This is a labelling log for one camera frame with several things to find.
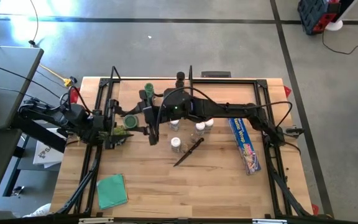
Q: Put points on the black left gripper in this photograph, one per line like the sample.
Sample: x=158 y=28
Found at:
x=110 y=116

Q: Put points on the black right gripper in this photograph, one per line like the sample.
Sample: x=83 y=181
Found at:
x=152 y=118

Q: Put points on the green lid herb jar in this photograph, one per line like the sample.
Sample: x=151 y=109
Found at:
x=148 y=87
x=131 y=121

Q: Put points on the red spice jar black lid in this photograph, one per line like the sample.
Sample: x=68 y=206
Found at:
x=179 y=83

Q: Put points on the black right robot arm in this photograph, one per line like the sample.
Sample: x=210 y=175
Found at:
x=222 y=110

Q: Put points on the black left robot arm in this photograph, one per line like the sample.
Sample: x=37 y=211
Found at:
x=76 y=116

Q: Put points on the succulent plant in black pot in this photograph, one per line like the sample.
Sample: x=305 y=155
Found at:
x=120 y=130

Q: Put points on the teal folded cloth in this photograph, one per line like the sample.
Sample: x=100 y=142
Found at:
x=110 y=191

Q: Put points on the white printed paper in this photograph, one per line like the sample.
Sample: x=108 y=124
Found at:
x=47 y=154

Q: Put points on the blue plastic wrap box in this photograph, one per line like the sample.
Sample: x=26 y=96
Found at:
x=244 y=146

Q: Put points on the grey side desk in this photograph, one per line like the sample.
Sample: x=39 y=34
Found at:
x=5 y=77

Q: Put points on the black and red tool case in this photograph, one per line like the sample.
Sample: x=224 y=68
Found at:
x=312 y=14

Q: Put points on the white round stand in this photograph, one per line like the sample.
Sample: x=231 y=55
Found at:
x=334 y=25

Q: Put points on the red corner bracket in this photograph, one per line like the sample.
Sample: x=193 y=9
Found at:
x=287 y=91
x=315 y=209
x=74 y=96

